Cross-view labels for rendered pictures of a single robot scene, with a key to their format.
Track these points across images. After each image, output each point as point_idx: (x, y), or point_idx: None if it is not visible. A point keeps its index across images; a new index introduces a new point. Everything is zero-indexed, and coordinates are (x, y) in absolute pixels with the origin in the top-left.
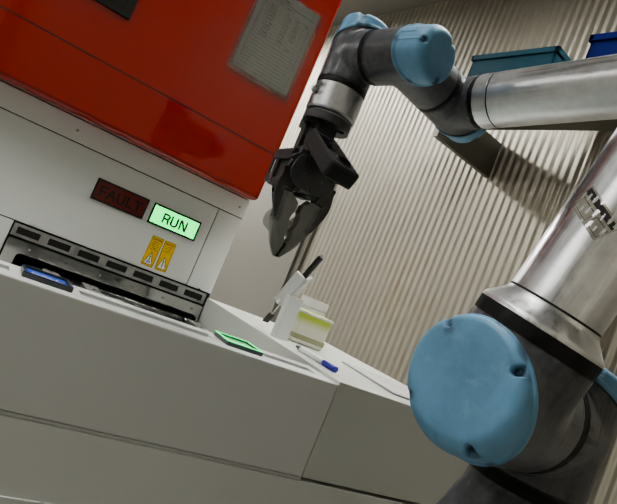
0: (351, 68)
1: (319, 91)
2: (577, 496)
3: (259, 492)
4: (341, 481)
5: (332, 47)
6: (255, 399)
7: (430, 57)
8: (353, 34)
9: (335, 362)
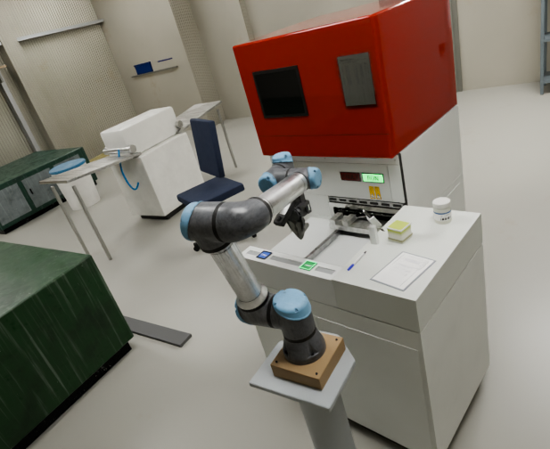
0: None
1: None
2: (286, 336)
3: (328, 310)
4: (352, 311)
5: None
6: (310, 284)
7: (263, 189)
8: None
9: (388, 255)
